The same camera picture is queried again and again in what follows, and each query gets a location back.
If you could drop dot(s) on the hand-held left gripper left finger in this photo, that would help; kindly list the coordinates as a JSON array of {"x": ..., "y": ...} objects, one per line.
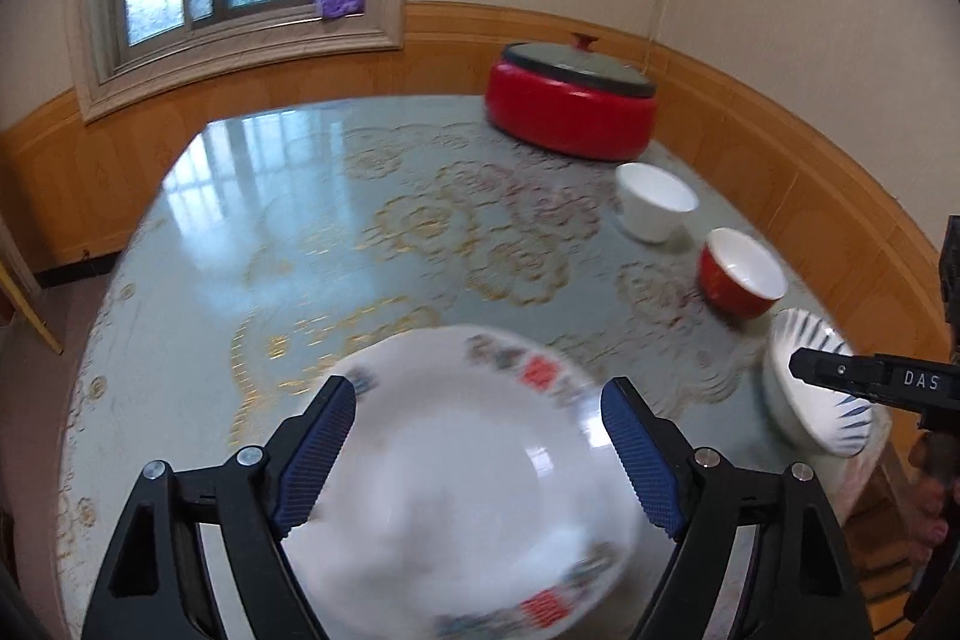
[{"x": 315, "y": 452}]

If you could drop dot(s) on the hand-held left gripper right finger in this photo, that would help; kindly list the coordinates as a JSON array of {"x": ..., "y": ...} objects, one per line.
[{"x": 641, "y": 452}]

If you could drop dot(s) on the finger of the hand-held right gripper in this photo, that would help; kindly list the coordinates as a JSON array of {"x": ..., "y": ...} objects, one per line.
[{"x": 832, "y": 371}]

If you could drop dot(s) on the blue striped large bowl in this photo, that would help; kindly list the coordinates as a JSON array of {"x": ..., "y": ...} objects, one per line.
[{"x": 814, "y": 415}]

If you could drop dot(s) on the red bowl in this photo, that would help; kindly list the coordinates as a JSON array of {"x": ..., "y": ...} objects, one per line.
[{"x": 739, "y": 280}]

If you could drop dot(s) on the small red patterned plate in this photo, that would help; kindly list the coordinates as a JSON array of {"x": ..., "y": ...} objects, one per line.
[{"x": 465, "y": 460}]

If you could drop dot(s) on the white small bowl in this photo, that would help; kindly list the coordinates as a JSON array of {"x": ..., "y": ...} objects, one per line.
[{"x": 654, "y": 205}]

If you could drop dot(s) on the person's right hand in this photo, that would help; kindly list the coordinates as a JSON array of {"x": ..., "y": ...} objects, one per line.
[{"x": 928, "y": 482}]

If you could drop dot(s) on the wooden stool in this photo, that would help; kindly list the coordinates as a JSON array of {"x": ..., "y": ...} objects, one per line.
[{"x": 877, "y": 535}]

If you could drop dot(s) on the yellow stick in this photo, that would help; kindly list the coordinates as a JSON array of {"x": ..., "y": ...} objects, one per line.
[{"x": 30, "y": 310}]

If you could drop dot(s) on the red electric cooker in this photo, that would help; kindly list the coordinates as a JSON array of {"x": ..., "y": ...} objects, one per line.
[{"x": 562, "y": 119}]

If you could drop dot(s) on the grey cooker lid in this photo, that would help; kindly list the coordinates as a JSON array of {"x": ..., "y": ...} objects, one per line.
[{"x": 577, "y": 66}]

